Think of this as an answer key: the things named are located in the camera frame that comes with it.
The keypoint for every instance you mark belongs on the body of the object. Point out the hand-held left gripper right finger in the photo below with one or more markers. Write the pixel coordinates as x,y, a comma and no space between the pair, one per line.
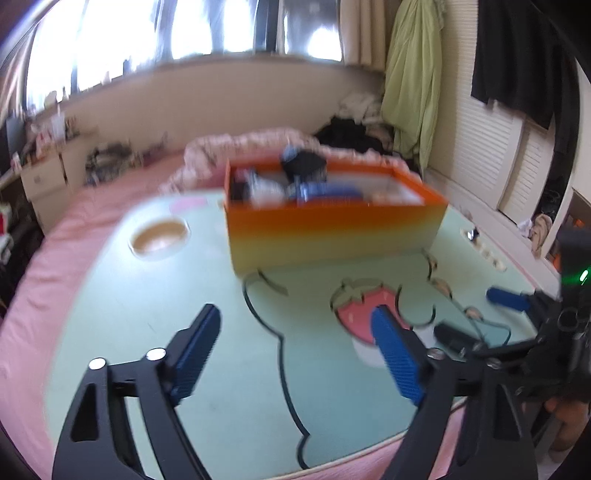
397,355

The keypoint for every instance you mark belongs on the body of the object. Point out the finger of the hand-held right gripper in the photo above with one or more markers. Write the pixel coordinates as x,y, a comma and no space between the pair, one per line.
455,339
508,297

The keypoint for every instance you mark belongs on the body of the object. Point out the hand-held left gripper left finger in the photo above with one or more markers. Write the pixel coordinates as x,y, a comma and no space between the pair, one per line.
198,350

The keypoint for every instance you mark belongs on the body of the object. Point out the orange cardboard box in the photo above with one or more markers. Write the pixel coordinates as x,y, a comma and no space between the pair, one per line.
332,235

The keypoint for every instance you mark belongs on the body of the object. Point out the grey furry scrunchie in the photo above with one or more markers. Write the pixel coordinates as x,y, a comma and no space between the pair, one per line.
265,189

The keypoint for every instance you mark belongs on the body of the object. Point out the blue metal tin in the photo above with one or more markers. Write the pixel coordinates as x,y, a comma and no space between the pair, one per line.
323,191

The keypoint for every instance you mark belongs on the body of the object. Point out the black lace scrunchie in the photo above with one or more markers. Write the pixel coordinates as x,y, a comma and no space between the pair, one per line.
302,164

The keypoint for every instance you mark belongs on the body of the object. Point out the mint green cartoon desktop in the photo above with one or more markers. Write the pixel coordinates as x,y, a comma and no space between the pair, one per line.
207,258

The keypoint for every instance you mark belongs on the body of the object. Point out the person's right hand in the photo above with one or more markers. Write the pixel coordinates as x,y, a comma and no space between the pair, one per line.
561,429

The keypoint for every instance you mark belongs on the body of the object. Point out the beige cloth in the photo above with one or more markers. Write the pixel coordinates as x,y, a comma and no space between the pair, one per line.
540,233

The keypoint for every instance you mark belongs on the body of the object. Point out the dark candy wrapper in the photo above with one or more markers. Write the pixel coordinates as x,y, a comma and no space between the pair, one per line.
472,234

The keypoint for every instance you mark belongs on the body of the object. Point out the white louvered closet doors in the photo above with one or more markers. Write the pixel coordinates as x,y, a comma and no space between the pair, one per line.
489,152

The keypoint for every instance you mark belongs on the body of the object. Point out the pink floral blanket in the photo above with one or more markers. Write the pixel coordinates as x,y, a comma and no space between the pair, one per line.
207,147

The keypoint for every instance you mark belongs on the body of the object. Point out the striped clothes heap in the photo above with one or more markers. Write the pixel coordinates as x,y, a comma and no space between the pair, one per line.
111,159

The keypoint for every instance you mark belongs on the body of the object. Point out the black clothes pile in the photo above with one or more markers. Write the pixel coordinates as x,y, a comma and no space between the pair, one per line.
351,136

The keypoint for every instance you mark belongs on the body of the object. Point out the white drawer cabinet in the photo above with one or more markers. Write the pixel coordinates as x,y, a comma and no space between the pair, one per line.
41,177

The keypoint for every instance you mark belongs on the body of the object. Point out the green hanging garment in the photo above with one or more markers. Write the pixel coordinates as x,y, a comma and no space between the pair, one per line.
411,83

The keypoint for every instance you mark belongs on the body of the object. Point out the white clothes pile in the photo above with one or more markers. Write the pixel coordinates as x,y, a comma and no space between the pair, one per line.
360,106

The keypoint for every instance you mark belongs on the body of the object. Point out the black hanging garment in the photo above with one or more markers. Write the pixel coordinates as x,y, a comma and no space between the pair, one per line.
517,50

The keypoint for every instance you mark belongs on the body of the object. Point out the beige curtain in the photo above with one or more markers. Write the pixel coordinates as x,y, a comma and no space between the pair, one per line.
364,27

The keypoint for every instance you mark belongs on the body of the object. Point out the window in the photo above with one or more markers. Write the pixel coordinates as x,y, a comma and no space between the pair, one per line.
184,32

